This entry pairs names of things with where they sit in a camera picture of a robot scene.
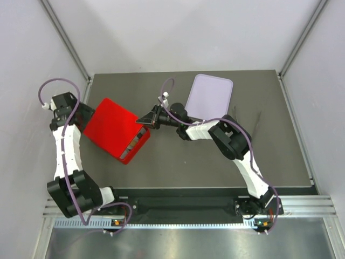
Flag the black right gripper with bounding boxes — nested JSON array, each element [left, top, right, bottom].
[[136, 105, 180, 130]]

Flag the red chocolate box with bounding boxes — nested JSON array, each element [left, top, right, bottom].
[[119, 127, 150, 165]]

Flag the red box lid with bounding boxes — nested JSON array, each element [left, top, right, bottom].
[[84, 98, 145, 160]]

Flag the metal tongs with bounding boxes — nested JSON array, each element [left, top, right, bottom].
[[232, 105, 262, 140]]

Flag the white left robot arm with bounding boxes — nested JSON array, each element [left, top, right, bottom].
[[47, 92, 122, 218]]

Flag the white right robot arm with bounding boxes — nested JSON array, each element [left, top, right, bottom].
[[136, 103, 280, 218]]

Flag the lavender plastic tray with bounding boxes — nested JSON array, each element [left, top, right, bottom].
[[185, 74, 233, 120]]

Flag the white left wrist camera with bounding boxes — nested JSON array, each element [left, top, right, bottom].
[[42, 101, 56, 111]]

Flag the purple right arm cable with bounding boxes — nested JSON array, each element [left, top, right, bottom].
[[161, 78, 282, 235]]

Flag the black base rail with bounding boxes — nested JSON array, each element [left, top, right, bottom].
[[102, 187, 286, 224]]

